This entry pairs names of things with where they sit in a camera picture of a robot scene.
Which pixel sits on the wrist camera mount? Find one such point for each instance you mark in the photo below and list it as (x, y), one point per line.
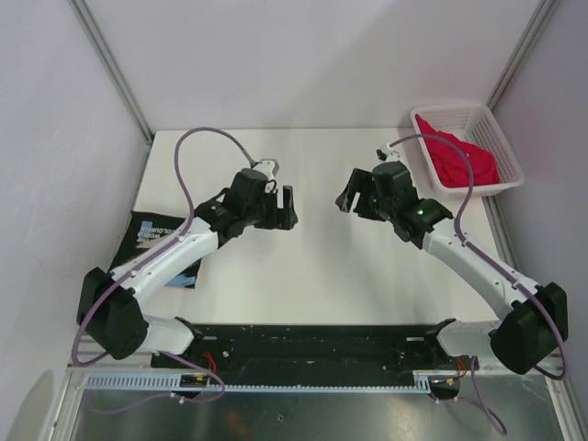
(269, 167)
(387, 154)

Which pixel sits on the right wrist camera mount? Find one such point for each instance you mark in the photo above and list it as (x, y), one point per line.
(387, 154)

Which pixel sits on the right aluminium frame post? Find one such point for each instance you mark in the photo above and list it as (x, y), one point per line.
(534, 29)

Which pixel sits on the white plastic basket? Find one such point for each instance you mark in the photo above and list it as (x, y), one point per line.
(475, 123)

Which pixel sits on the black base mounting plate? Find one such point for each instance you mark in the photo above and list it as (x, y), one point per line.
(321, 356)

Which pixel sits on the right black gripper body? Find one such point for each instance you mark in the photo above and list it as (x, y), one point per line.
(378, 208)

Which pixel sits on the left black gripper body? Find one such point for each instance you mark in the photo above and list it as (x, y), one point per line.
(263, 214)

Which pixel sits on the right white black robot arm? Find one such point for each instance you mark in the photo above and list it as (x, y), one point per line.
(531, 320)

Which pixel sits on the black t shirt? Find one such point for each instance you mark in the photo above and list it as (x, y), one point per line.
(145, 230)

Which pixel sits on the left aluminium frame post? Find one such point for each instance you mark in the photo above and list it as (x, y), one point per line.
(106, 56)

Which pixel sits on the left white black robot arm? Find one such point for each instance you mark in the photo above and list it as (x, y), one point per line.
(111, 306)

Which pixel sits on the aluminium frame post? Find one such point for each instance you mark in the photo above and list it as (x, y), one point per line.
(534, 29)
(106, 56)

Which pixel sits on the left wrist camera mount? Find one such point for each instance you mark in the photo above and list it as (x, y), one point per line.
(269, 167)

